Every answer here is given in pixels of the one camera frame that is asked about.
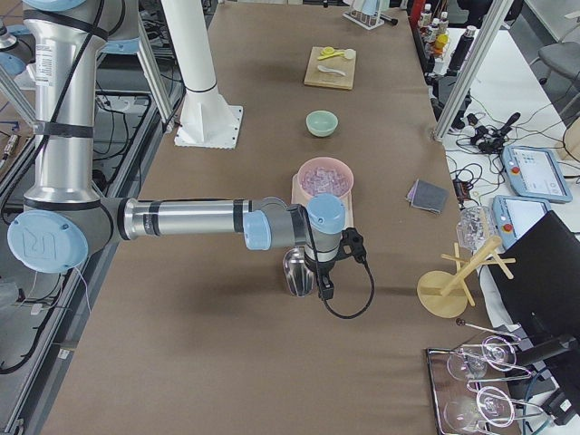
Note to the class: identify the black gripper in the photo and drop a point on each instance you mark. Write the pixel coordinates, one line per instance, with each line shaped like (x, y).
(323, 268)

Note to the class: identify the white ceramic spoon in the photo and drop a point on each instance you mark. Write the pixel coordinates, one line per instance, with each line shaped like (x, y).
(325, 69)

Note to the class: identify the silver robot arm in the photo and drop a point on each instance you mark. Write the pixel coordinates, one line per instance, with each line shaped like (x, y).
(65, 220)

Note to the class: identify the metal ice scoop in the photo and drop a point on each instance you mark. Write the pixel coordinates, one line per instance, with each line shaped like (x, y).
(299, 279)

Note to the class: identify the pink bowl of ice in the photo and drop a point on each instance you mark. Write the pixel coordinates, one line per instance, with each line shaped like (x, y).
(325, 175)

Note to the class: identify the clear plastic ice bag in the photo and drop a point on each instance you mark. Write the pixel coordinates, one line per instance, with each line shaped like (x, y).
(476, 225)

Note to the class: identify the mint green bowl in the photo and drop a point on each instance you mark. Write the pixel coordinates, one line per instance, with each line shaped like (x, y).
(321, 123)

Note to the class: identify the cream plastic tray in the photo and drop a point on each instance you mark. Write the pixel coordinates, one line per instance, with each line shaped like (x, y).
(300, 196)

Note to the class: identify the wooden mug tree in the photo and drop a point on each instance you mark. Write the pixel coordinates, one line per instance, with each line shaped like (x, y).
(447, 295)

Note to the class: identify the grey folded cloth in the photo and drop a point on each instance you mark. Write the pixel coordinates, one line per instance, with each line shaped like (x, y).
(426, 196)

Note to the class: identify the upper wine glass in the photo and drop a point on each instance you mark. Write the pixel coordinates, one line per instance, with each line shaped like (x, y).
(471, 361)

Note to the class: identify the wine glass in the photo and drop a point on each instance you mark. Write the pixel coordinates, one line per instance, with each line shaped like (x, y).
(489, 408)
(471, 361)

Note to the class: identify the lower teach pendant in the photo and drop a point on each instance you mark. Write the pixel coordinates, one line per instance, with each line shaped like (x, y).
(514, 216)

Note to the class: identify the teach pendant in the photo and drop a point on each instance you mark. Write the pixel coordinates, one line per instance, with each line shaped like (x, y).
(514, 216)
(534, 173)

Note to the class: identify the lower wine glass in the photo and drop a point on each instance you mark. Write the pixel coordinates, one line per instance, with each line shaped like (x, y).
(489, 408)

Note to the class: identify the black monitor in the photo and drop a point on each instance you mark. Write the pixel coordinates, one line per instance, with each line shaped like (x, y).
(543, 295)

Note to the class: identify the upper teach pendant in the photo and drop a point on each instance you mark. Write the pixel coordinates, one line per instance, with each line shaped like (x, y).
(534, 173)

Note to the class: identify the black water bottle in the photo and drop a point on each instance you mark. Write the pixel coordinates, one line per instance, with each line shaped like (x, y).
(461, 51)

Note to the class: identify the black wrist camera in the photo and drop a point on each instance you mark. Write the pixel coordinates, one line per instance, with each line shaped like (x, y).
(351, 245)

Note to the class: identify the aluminium frame post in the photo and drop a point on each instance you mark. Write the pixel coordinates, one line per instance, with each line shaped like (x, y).
(485, 37)

